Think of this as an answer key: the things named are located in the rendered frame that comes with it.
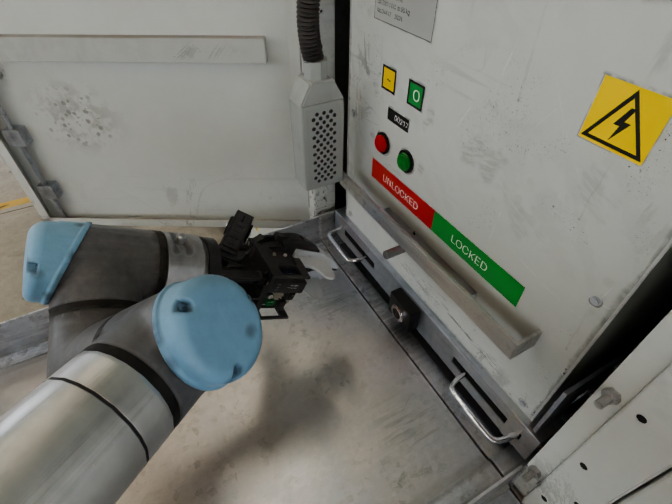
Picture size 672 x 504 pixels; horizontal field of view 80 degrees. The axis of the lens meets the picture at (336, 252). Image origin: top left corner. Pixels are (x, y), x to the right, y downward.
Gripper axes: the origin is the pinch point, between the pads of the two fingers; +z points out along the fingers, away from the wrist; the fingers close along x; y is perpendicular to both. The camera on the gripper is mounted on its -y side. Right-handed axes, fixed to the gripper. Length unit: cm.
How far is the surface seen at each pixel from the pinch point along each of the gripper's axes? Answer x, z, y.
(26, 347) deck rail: -38, -32, -21
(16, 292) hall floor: -137, -30, -140
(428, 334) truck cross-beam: -4.8, 18.0, 10.8
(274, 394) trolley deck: -21.3, -2.6, 6.6
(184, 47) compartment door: 13.9, -15.9, -38.7
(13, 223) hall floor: -140, -32, -199
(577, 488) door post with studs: 1.7, 10.9, 37.6
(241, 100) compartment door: 9.2, -4.6, -36.4
